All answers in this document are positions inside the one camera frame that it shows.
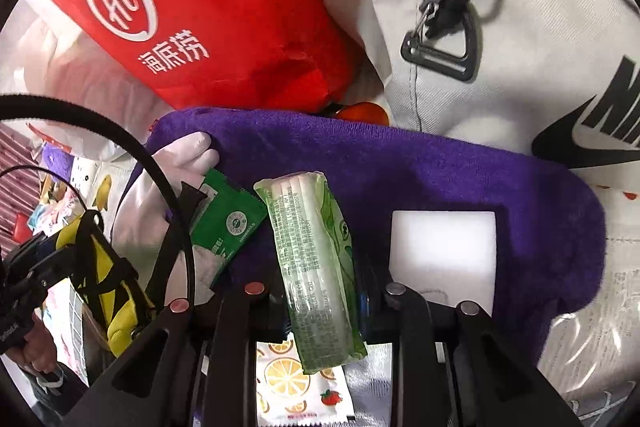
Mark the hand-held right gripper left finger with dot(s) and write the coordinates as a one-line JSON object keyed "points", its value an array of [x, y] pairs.
{"points": [[235, 347]]}

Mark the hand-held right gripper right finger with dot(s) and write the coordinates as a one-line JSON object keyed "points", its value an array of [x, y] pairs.
{"points": [[405, 357]]}

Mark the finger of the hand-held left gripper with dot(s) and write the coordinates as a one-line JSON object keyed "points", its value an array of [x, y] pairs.
{"points": [[40, 254], [32, 284]]}

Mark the yellow black fabric pouch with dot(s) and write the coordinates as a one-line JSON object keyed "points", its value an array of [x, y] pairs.
{"points": [[102, 257]]}

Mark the green tissue pack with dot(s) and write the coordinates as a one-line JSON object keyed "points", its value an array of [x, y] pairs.
{"points": [[310, 257]]}

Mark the dark green packet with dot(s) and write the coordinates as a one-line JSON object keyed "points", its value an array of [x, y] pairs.
{"points": [[230, 217]]}

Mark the person's left forearm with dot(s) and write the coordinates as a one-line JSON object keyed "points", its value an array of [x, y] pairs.
{"points": [[55, 399]]}

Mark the person's left hand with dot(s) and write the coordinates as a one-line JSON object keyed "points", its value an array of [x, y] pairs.
{"points": [[37, 349]]}

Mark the fruit print packet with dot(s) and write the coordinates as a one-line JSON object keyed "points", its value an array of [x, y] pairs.
{"points": [[295, 382]]}

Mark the dark red striped cloth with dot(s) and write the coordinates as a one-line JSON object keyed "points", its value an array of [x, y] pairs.
{"points": [[20, 187]]}

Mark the purple plush toy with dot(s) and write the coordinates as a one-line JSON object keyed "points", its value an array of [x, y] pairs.
{"points": [[52, 157]]}

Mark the white glove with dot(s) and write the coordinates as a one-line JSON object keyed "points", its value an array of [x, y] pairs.
{"points": [[140, 207]]}

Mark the white sponge block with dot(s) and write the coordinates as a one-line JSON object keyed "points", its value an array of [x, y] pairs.
{"points": [[442, 252]]}

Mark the white plastic bag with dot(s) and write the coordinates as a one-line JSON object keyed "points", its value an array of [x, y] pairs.
{"points": [[75, 72]]}

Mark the purple towel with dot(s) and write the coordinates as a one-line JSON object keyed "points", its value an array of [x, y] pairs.
{"points": [[400, 167]]}

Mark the red paper bag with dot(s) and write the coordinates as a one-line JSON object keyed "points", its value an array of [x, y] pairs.
{"points": [[225, 7]]}

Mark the beige waist bag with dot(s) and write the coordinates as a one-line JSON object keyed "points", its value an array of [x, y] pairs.
{"points": [[525, 32]]}

